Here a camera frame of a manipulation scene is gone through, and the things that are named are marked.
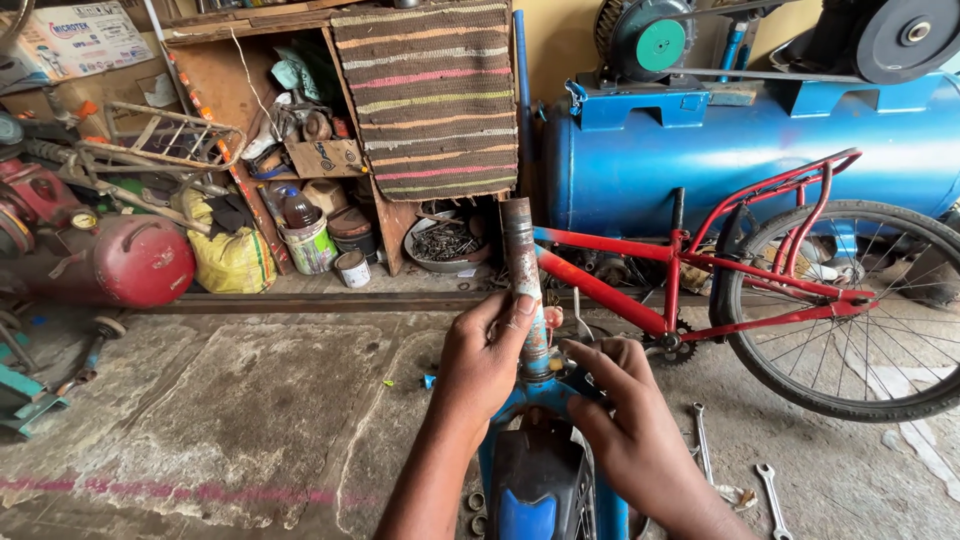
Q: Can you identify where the person's left hand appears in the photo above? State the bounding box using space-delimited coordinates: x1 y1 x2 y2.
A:
429 291 541 450

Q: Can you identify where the person's right hand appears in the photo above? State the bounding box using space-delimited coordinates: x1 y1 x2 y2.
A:
558 337 735 528

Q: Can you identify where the blue fork with rusty tube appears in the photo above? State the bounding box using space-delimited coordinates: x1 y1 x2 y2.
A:
477 197 633 540

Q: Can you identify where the long silver wrench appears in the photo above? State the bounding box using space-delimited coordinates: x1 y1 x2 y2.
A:
690 402 716 486

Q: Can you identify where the crumpled dirty rag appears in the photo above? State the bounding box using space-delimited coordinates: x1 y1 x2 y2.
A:
715 483 759 513

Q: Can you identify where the metal bowl of screws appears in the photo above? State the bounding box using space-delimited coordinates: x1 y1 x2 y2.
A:
402 210 494 275

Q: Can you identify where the black and blue mudguard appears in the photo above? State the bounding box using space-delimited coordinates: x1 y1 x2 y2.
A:
487 427 598 540

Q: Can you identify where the short silver wrench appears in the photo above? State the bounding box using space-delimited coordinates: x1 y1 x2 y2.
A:
754 462 795 540

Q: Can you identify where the small white tin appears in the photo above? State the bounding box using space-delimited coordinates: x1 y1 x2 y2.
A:
333 249 373 290

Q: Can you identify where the black round container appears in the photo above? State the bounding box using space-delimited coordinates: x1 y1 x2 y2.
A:
327 206 379 261

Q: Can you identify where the green labelled paint bucket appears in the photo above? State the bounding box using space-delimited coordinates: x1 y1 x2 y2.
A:
278 213 340 276

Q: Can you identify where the bicycle wheel with black tyre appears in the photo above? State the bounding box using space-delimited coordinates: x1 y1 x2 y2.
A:
708 198 960 423

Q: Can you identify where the brown plastic bottle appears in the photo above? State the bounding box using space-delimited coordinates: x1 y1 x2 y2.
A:
280 187 323 231

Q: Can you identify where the yellow sack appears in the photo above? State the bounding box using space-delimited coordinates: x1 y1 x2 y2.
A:
174 187 279 295

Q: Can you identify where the striped woven rug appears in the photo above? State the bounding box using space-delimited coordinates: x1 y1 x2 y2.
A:
330 0 521 202

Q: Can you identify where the blue upright pipe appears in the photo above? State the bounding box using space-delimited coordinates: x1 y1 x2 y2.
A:
513 9 536 201

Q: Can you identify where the blue compressor tank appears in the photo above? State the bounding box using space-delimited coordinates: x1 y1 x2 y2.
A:
543 71 960 243

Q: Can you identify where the red gas cylinder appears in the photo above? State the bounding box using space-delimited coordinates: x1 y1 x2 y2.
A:
0 213 198 310

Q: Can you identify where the green compressor motor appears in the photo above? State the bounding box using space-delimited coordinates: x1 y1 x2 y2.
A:
594 0 699 84

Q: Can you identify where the cluttered wooden shelf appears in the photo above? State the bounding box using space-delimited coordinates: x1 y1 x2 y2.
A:
161 0 520 277

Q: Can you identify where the rusty metal carrier rack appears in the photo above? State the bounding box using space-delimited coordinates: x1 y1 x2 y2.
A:
73 101 248 198

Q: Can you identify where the teal metal stand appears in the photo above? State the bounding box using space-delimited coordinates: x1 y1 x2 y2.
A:
0 330 73 441

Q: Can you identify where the red machine part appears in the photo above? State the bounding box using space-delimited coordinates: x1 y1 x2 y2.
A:
0 156 85 228

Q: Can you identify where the black compressor pump with pulley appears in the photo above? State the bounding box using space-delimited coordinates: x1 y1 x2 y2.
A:
772 0 960 86

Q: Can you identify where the printed white cardboard box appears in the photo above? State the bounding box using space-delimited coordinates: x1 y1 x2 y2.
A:
0 0 156 85

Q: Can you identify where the black bicycle chainring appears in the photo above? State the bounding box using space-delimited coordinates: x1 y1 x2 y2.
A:
643 318 700 369

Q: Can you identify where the red bicycle frame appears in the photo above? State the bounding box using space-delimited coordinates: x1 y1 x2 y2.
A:
531 147 880 370

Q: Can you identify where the blue handled wrench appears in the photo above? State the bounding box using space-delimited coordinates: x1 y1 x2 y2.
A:
55 315 128 398

